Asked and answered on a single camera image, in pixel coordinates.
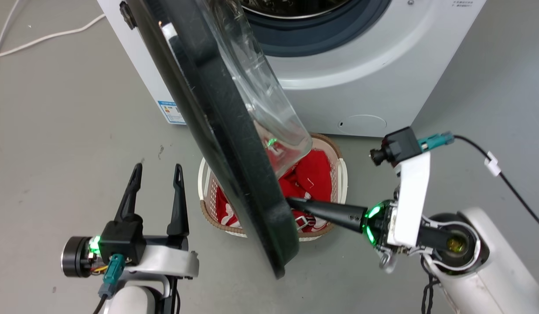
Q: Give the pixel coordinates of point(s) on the white camera bracket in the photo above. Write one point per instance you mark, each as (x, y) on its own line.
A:
(165, 261)
(411, 200)

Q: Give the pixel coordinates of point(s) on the round filter cover panel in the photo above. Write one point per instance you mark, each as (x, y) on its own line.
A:
(362, 125)

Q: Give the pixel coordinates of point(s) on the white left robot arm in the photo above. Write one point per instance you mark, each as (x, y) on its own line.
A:
(134, 301)

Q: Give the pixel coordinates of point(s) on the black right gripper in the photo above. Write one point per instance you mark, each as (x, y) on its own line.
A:
(378, 224)

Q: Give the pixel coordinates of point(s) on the white front-load washing machine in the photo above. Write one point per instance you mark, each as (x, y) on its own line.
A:
(374, 74)

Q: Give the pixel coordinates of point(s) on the grey rubber door gasket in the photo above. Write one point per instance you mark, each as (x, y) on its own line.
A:
(322, 37)

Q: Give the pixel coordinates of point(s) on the white and brown laundry basket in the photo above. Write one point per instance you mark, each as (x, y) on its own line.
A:
(339, 174)

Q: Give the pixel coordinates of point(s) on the black washing machine door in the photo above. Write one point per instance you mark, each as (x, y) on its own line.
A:
(217, 144)

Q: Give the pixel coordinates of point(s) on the steel washing machine drum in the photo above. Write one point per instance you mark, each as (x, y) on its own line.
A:
(291, 8)

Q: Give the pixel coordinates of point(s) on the black door hinge block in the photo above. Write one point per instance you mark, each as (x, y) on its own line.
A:
(127, 15)

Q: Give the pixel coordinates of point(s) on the white left camera bracket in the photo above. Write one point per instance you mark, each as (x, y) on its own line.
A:
(165, 261)

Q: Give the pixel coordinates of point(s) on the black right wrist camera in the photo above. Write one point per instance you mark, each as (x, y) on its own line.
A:
(398, 147)

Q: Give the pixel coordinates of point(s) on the white right camera bracket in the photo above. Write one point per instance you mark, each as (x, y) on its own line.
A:
(411, 200)

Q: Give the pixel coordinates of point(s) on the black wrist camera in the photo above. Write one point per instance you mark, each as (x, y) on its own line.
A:
(121, 242)
(398, 147)

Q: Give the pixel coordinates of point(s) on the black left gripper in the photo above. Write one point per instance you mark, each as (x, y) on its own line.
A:
(75, 257)

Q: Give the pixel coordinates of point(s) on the blue energy label sticker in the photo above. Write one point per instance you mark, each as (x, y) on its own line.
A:
(172, 112)

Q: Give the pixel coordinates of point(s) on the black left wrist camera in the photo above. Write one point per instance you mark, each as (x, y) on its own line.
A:
(121, 242)

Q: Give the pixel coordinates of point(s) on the red clothing with white print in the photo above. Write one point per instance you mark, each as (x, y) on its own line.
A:
(313, 174)

